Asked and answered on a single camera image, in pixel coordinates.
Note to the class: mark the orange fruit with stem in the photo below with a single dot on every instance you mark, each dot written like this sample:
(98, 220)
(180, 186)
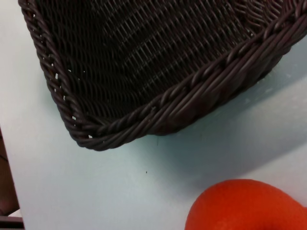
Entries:
(247, 206)

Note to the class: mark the black woven rectangular basket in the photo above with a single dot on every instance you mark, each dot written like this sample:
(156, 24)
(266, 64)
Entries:
(134, 64)

